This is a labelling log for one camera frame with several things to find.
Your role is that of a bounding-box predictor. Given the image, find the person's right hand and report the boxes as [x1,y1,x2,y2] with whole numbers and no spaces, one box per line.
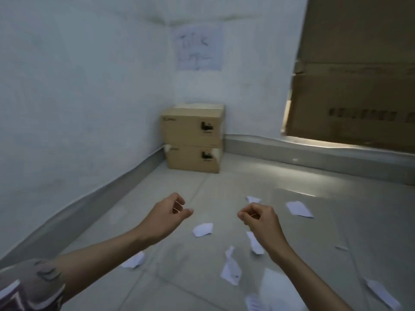
[237,203,283,255]

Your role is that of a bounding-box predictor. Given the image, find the person's left hand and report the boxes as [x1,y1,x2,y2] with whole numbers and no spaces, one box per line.
[139,192,194,246]

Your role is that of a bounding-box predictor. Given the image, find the person's right forearm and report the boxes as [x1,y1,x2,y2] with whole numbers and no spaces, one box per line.
[268,239,354,311]

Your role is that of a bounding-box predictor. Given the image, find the person's left forearm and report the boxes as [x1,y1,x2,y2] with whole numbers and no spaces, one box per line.
[53,223,157,305]

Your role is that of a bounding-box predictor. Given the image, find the small brown cardboard box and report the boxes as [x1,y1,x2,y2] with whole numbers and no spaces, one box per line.
[160,104,225,149]
[164,144,223,174]

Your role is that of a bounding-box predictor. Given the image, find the scattered white paper scraps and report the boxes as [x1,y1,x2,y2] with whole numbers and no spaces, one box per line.
[121,195,402,311]

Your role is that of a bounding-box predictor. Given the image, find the grey skirting board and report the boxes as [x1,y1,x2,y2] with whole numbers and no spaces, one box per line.
[224,134,415,186]
[0,146,166,260]

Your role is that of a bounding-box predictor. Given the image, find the large printed cardboard box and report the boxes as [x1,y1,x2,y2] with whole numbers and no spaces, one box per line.
[281,61,415,153]

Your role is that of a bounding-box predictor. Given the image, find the white paper sheet with scribbles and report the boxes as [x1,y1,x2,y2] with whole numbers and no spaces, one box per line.
[174,24,225,71]

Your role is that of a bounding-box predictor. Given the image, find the grey patterned shirt sleeve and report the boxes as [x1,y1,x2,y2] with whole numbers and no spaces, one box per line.
[0,258,66,311]

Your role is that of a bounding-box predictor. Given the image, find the large brown cardboard box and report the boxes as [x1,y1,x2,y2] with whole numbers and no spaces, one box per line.
[297,0,415,66]

